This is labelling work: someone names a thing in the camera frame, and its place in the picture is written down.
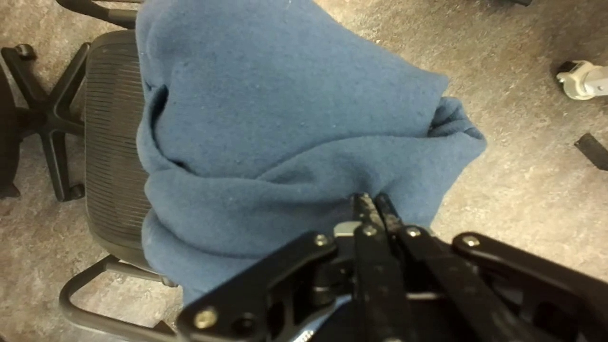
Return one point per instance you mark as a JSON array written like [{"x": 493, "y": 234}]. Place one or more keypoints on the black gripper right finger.
[{"x": 502, "y": 293}]

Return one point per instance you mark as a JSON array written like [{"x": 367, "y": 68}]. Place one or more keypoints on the orange black office chair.
[{"x": 27, "y": 108}]

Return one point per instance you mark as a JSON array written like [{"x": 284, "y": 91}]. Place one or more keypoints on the blue hoodie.
[{"x": 263, "y": 118}]

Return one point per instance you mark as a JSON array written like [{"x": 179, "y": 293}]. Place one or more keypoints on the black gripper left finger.
[{"x": 301, "y": 293}]

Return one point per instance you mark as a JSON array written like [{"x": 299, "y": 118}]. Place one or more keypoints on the black mesh chair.
[{"x": 115, "y": 179}]

